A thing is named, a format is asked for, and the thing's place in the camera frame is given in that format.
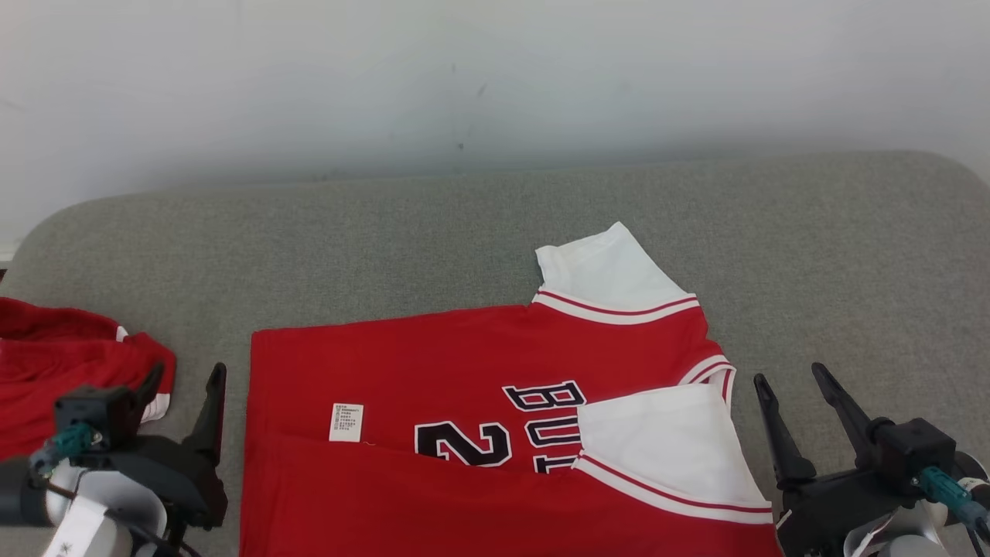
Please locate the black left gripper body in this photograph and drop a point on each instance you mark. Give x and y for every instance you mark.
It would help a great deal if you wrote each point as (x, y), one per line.
(182, 480)

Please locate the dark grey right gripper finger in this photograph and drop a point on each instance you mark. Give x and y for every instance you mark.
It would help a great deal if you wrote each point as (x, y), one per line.
(847, 418)
(785, 449)

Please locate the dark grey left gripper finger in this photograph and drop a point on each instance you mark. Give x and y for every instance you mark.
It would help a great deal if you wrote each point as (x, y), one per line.
(151, 391)
(210, 418)

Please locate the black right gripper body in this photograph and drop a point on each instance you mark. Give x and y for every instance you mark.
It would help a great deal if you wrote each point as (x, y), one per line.
(827, 510)

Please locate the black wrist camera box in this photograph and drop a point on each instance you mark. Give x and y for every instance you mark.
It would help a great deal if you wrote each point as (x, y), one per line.
(97, 414)
(913, 452)

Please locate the red jersey with white sleeves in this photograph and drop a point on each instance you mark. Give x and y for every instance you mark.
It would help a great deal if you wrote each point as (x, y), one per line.
(433, 363)

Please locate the red shorts with white trim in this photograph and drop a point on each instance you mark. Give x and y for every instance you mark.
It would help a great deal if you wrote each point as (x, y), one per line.
(46, 363)

